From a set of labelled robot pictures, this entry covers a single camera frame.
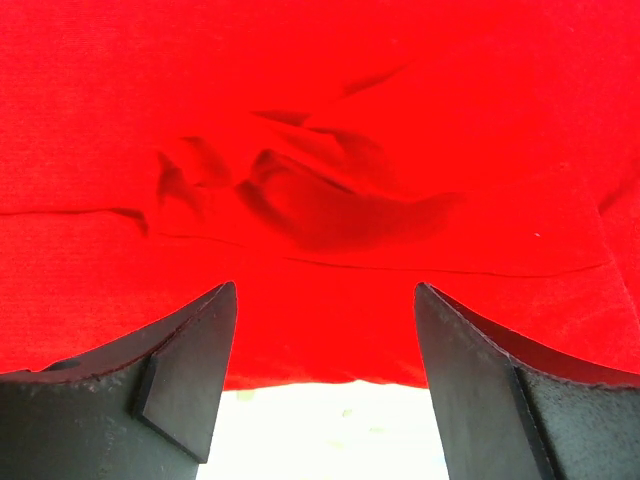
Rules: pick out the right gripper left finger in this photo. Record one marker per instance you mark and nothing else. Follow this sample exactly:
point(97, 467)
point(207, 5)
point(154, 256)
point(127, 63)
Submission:
point(143, 406)

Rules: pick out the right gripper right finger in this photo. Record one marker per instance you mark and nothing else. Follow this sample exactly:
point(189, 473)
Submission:
point(508, 407)

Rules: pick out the bright red t-shirt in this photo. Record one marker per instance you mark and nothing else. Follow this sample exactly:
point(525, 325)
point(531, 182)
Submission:
point(325, 157)

